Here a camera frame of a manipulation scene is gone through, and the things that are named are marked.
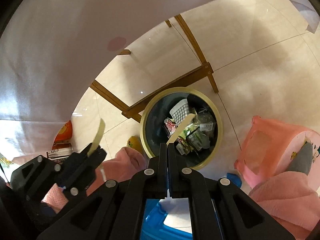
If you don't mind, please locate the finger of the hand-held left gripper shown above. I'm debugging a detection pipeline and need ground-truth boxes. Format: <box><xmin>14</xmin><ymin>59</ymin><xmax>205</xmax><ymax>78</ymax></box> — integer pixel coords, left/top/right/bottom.
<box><xmin>62</xmin><ymin>148</ymin><xmax>107</xmax><ymax>198</ymax></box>
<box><xmin>10</xmin><ymin>151</ymin><xmax>90</xmax><ymax>195</ymax></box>

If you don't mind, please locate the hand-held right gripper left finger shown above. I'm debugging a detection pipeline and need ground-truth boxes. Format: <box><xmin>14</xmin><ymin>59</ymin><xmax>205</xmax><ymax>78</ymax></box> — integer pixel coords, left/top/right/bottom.
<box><xmin>36</xmin><ymin>144</ymin><xmax>168</xmax><ymax>240</ymax></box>

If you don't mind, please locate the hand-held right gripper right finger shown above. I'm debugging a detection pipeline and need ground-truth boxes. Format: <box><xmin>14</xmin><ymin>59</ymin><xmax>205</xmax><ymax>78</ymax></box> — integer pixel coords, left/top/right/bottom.
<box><xmin>167</xmin><ymin>142</ymin><xmax>294</xmax><ymax>240</ymax></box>

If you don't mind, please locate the green snack bag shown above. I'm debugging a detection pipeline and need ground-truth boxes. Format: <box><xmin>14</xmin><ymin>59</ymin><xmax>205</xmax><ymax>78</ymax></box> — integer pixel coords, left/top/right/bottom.
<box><xmin>176</xmin><ymin>127</ymin><xmax>210</xmax><ymax>155</ymax></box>

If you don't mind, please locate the red white wrapper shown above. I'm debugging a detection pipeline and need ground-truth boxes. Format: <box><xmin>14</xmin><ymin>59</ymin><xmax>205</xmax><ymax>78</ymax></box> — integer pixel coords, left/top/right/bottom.
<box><xmin>164</xmin><ymin>118</ymin><xmax>177</xmax><ymax>137</ymax></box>

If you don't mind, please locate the pale yellow stick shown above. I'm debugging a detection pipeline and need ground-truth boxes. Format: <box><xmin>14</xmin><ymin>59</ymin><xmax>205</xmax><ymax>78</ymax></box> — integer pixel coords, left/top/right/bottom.
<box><xmin>166</xmin><ymin>113</ymin><xmax>195</xmax><ymax>145</ymax></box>
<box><xmin>87</xmin><ymin>118</ymin><xmax>106</xmax><ymax>157</ymax></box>

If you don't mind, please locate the round bin with yellow rim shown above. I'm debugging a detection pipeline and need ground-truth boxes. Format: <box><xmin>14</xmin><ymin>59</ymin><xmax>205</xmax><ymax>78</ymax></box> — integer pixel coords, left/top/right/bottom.
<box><xmin>140</xmin><ymin>87</ymin><xmax>223</xmax><ymax>172</ymax></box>

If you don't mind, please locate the clear plastic bag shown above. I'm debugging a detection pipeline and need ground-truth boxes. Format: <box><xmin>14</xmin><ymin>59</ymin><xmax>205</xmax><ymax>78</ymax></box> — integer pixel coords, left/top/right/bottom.
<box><xmin>192</xmin><ymin>107</ymin><xmax>217</xmax><ymax>138</ymax></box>

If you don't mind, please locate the yellow printed packet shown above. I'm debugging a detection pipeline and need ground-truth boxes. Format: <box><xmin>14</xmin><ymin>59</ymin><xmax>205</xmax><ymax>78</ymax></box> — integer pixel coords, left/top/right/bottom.
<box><xmin>127</xmin><ymin>135</ymin><xmax>144</xmax><ymax>155</ymax></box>

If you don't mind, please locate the person's left leg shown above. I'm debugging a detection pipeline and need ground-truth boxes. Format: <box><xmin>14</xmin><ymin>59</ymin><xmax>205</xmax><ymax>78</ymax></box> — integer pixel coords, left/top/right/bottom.
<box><xmin>101</xmin><ymin>146</ymin><xmax>148</xmax><ymax>182</ymax></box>

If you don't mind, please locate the person's leg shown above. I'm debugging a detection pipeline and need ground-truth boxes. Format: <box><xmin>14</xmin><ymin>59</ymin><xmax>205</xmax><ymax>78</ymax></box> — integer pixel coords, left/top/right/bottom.
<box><xmin>249</xmin><ymin>171</ymin><xmax>320</xmax><ymax>240</ymax></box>
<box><xmin>101</xmin><ymin>146</ymin><xmax>148</xmax><ymax>182</ymax></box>

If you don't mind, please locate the orange yellow printed bag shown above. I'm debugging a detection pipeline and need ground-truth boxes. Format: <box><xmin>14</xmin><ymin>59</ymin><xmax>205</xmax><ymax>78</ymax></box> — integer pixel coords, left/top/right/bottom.
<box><xmin>54</xmin><ymin>120</ymin><xmax>73</xmax><ymax>143</ymax></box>

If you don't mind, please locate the blue white plastic stool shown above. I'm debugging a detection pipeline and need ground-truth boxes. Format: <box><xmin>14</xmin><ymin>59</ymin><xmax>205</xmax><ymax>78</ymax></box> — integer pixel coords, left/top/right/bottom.
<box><xmin>140</xmin><ymin>197</ymin><xmax>223</xmax><ymax>240</ymax></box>

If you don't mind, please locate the pink plastic stool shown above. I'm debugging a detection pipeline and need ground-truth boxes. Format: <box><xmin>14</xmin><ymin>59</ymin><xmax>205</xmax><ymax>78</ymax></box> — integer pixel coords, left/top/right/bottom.
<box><xmin>234</xmin><ymin>115</ymin><xmax>320</xmax><ymax>189</ymax></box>

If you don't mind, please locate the person's right leg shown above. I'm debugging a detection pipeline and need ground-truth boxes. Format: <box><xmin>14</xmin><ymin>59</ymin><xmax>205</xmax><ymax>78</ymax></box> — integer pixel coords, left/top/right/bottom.
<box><xmin>249</xmin><ymin>171</ymin><xmax>320</xmax><ymax>240</ymax></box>

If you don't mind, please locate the printed pink tablecloth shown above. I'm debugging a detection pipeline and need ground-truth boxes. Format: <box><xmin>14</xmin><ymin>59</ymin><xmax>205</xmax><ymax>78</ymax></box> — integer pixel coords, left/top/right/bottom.
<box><xmin>0</xmin><ymin>0</ymin><xmax>320</xmax><ymax>155</ymax></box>

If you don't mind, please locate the person's grey sock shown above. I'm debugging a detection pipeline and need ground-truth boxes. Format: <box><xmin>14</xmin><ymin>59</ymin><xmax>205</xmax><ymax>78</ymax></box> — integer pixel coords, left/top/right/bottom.
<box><xmin>289</xmin><ymin>142</ymin><xmax>314</xmax><ymax>175</ymax></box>

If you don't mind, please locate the wooden table frame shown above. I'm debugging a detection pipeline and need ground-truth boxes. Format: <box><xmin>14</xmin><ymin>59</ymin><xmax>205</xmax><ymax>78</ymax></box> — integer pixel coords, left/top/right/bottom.
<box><xmin>89</xmin><ymin>14</ymin><xmax>219</xmax><ymax>123</ymax></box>

